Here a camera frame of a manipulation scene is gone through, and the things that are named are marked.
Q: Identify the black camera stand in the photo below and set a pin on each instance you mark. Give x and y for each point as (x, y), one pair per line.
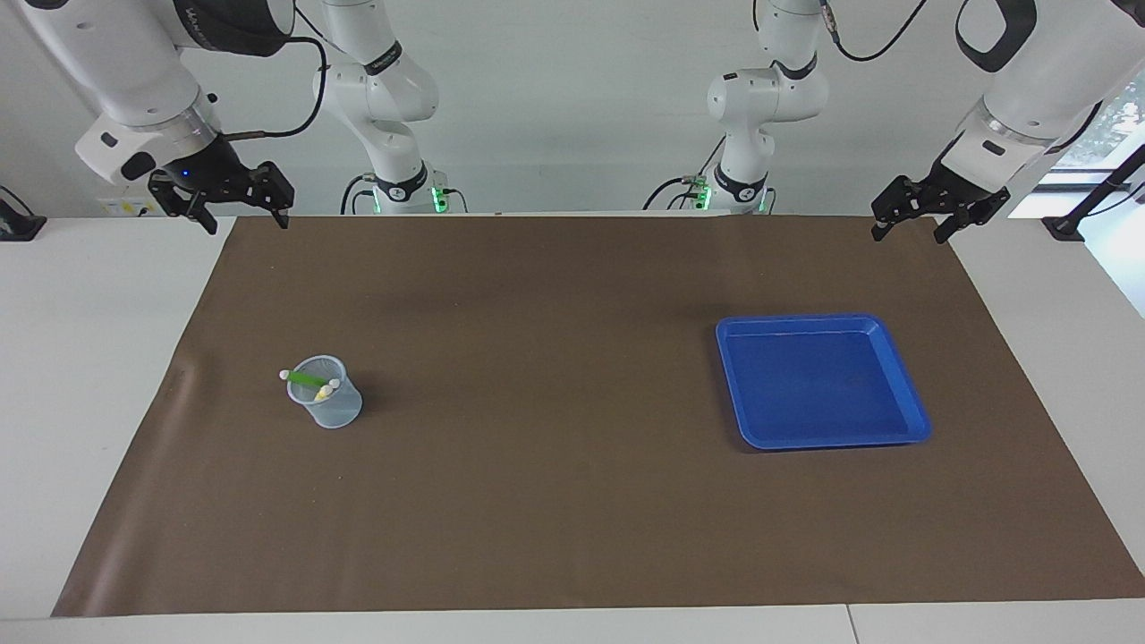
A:
(1087, 206)

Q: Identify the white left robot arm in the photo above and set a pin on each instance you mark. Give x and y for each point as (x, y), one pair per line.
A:
(1038, 80)

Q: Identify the white wall power strip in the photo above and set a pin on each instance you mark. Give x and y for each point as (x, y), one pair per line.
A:
(134, 201)

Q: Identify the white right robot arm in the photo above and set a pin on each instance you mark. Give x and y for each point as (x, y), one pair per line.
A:
(125, 63)

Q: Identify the bright window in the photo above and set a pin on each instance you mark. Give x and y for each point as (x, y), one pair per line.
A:
(1109, 179)

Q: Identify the blue plastic tray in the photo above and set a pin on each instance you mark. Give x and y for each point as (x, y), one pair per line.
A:
(814, 385)

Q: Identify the green highlighter pen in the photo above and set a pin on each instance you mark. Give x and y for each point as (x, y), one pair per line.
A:
(304, 378)

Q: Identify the black table clamp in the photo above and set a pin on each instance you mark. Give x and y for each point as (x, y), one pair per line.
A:
(18, 224)

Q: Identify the brown table mat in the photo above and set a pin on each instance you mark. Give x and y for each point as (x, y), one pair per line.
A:
(555, 492)

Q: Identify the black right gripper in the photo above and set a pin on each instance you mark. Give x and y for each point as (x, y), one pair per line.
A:
(215, 179)

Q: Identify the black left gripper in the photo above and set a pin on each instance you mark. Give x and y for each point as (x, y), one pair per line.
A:
(948, 192)

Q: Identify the translucent plastic cup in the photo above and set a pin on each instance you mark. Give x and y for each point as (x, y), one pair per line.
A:
(335, 413)

